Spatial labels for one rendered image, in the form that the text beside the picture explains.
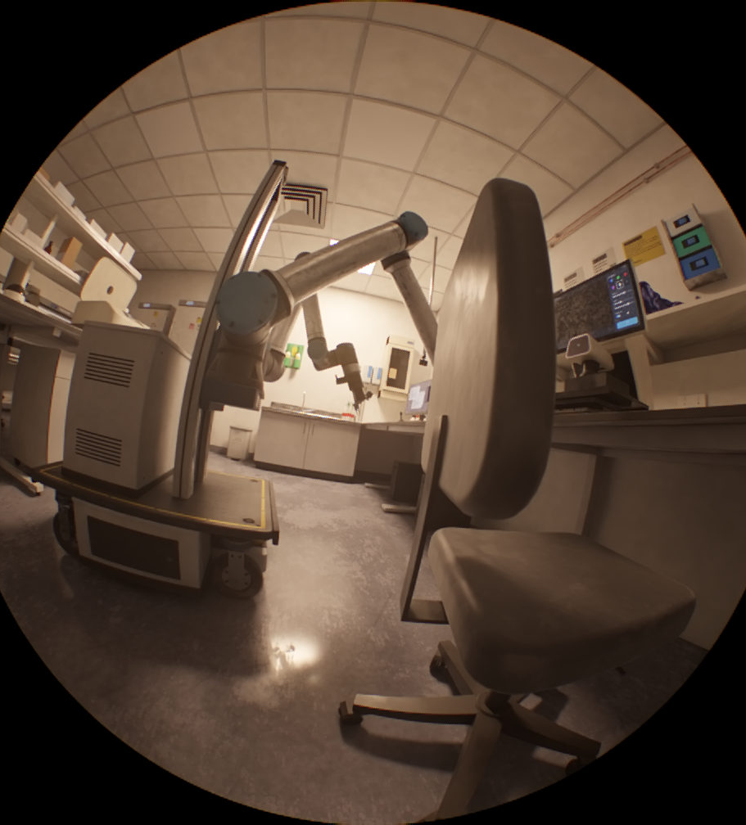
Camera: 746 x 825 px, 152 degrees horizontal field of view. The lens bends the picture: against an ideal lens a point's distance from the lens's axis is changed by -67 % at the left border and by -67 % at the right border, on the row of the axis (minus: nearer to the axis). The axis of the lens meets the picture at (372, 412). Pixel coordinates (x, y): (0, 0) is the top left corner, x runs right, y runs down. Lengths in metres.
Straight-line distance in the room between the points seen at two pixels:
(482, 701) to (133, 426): 1.13
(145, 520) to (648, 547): 1.85
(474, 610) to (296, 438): 3.11
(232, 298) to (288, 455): 2.79
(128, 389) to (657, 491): 2.00
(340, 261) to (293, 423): 2.68
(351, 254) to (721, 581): 1.73
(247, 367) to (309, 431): 2.53
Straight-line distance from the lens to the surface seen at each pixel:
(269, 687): 0.81
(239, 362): 0.83
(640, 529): 1.49
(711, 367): 1.45
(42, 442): 1.98
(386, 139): 2.38
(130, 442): 0.96
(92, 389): 1.04
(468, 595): 0.36
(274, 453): 3.36
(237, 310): 0.67
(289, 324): 1.53
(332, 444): 3.31
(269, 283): 0.69
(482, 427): 0.22
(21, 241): 2.26
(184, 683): 0.81
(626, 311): 1.07
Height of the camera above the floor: 0.65
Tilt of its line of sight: 4 degrees up
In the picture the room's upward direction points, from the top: 9 degrees clockwise
